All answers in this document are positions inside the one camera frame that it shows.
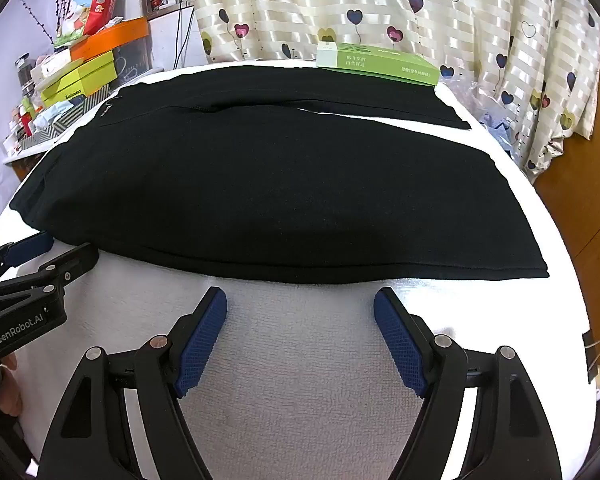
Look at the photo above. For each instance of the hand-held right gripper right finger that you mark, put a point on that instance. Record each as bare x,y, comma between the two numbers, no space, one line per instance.
399,342

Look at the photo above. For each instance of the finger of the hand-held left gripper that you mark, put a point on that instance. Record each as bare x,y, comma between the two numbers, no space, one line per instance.
72,262
30,246

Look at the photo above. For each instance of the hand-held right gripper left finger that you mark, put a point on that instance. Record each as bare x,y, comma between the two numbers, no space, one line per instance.
202,342

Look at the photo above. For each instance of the black pants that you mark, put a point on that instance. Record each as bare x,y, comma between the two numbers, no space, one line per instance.
280,185

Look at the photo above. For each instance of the person's left hand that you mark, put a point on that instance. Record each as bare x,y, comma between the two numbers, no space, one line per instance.
10,390

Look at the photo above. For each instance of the striped black-white box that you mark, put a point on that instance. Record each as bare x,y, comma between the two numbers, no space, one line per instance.
62,130

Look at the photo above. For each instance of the light blue cloth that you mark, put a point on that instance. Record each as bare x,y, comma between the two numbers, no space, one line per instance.
52,112

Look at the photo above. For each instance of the yellow-green box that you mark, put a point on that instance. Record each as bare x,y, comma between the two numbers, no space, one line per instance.
97,67
75,92

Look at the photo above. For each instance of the glass jar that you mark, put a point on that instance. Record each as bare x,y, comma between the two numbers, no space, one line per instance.
25,75

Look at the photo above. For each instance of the black binder clip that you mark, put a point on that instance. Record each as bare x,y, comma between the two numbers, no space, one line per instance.
589,360

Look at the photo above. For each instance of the wooden cabinet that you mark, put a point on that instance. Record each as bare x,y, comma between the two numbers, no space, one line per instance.
580,235

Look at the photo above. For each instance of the dried decorative branch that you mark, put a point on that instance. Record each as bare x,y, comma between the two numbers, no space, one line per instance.
36,19

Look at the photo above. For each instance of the orange lid storage box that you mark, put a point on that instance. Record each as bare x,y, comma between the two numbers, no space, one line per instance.
115,35

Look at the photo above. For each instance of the blue plastic bag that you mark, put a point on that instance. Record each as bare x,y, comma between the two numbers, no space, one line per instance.
500,130

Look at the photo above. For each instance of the red snack bag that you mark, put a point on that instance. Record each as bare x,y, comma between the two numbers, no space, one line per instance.
97,5

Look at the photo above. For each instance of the green cardboard box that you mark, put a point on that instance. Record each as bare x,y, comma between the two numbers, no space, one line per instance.
375,65

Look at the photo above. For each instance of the heart-print curtain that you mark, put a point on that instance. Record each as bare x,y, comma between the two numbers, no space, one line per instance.
380,0

